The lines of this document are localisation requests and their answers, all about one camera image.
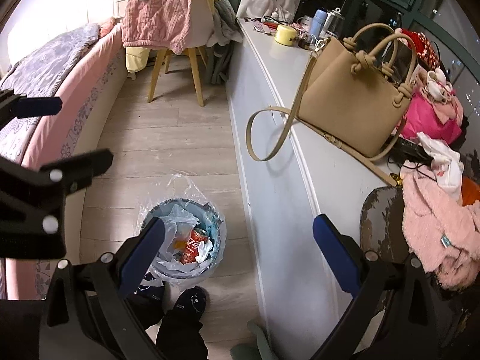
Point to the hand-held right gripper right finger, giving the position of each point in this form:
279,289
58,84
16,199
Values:
335,251

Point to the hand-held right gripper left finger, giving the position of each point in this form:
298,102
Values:
142,251

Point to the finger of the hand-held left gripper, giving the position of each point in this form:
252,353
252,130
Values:
26,202
41,105

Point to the orange peel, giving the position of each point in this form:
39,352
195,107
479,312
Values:
179,243

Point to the red soda can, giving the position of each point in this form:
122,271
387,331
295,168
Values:
191,249

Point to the bin with plastic liner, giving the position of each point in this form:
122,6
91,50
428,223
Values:
178,215

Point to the white tissue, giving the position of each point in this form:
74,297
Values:
204,249

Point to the blue trash bin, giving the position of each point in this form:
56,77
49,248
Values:
222,240

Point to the pink bed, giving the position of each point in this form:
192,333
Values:
63,120

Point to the purple floral blanket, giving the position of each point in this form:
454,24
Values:
48,60

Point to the worn black chair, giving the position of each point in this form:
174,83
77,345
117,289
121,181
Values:
382,225

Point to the person's left leg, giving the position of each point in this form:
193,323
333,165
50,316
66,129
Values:
144,311

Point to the person's leg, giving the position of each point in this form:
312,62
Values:
144,311
180,337

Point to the person's right dark slipper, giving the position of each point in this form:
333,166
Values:
191,300

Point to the person's right leg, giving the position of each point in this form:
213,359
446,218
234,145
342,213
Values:
180,337

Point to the pink fuzzy cloth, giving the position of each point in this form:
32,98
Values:
431,225

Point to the white headboard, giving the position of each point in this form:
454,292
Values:
56,3

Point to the white window bench cabinet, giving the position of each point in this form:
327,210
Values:
270,157

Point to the green curtain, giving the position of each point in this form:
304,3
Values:
251,345

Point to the white patterned cloth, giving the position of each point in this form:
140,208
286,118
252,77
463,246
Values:
444,165

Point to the pink quilted cloth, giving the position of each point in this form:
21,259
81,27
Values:
157,18

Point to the orange object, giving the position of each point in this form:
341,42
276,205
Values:
470,193

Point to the beige handbag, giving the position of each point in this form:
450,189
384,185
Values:
348,101

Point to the magenta bag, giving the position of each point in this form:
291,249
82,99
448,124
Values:
420,120

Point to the wooden chair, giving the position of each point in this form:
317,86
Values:
196,78

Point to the light pink garment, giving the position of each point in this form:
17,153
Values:
448,110

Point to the grey knitted cloth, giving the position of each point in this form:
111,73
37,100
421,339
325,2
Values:
225,26

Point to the yellow pot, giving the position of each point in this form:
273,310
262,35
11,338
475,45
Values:
285,34

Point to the red patterned cloth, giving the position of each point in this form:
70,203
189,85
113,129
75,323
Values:
423,47

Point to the glass kettle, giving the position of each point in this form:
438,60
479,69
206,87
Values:
335,22

